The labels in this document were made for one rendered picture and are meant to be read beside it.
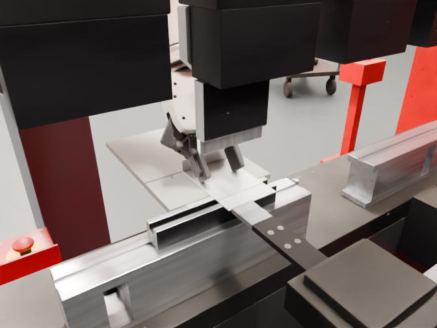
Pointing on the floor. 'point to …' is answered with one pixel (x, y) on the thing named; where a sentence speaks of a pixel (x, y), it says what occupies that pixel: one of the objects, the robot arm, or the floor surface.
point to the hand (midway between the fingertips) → (218, 163)
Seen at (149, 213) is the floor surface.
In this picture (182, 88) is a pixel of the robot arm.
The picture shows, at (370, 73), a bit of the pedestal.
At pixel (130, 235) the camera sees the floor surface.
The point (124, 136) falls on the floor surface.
